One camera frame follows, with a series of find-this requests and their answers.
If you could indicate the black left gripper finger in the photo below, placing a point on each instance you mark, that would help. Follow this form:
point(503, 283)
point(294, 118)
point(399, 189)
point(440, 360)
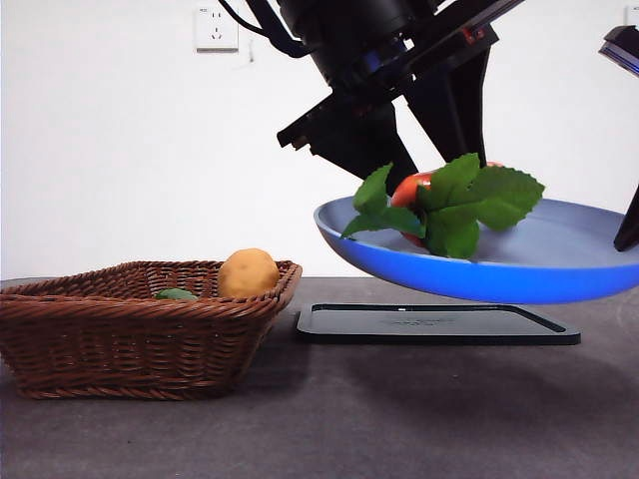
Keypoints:
point(459, 110)
point(369, 144)

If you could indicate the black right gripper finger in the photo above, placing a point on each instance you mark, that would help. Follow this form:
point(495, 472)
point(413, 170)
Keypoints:
point(631, 224)

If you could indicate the orange carrot with green leaves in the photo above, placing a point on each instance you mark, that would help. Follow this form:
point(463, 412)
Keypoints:
point(454, 219)

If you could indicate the blue round plate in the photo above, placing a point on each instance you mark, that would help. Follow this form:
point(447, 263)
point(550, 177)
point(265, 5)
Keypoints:
point(499, 282)

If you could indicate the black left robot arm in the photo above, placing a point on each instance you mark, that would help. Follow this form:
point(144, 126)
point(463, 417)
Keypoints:
point(349, 25)

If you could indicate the yellow-brown potato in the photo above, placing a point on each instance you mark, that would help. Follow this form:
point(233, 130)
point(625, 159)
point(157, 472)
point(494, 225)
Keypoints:
point(247, 274)

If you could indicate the black flat tray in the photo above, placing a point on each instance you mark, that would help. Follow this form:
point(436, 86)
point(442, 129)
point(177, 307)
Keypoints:
point(429, 327)

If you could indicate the green vegetable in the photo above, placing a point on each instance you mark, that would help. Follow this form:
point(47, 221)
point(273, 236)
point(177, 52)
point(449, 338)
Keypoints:
point(176, 295)

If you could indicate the brown wicker basket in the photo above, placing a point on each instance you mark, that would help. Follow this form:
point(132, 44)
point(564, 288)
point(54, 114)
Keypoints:
point(125, 344)

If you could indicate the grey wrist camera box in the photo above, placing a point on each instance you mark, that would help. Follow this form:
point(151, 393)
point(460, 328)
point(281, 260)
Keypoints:
point(624, 47)

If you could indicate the white wall socket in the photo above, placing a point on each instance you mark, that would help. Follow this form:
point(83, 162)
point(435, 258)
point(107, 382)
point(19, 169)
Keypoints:
point(216, 30)

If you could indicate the white wall switch plate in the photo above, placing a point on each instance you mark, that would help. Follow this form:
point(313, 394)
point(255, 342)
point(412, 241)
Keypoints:
point(634, 15)

